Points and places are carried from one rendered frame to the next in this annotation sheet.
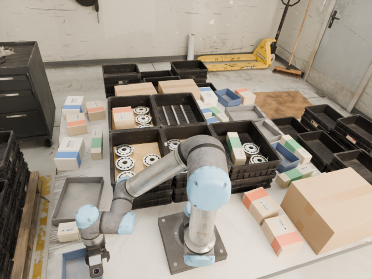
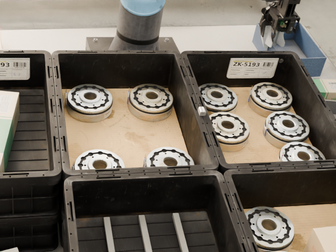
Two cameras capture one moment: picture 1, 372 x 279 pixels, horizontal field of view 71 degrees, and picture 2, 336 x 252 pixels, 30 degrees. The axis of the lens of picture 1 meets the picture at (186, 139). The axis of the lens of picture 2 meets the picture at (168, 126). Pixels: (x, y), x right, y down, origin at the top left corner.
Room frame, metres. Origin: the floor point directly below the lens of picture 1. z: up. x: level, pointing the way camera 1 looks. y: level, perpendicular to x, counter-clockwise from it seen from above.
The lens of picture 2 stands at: (2.12, 0.04, 1.75)
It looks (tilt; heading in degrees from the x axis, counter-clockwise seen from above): 40 degrees down; 180
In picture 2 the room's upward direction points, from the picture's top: 10 degrees clockwise
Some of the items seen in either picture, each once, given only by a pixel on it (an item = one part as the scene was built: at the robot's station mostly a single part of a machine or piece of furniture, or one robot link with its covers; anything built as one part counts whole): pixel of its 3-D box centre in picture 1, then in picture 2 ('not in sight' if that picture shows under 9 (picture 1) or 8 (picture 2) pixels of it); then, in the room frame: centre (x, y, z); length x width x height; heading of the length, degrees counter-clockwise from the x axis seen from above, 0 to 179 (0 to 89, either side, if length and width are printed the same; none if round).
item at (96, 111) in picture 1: (95, 110); not in sight; (1.64, 0.70, 0.74); 0.16 x 0.12 x 0.07; 27
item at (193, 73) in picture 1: (187, 82); not in sight; (2.99, 0.04, 0.37); 0.40 x 0.30 x 0.45; 111
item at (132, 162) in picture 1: (124, 163); (287, 125); (0.99, 0.31, 0.86); 0.10 x 0.10 x 0.01
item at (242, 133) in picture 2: (151, 160); (227, 127); (1.03, 0.17, 0.86); 0.10 x 0.10 x 0.01
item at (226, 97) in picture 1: (227, 98); not in sight; (2.02, -0.33, 0.74); 0.20 x 0.15 x 0.07; 35
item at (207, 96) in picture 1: (206, 97); not in sight; (1.98, -0.14, 0.75); 0.20 x 0.12 x 0.09; 20
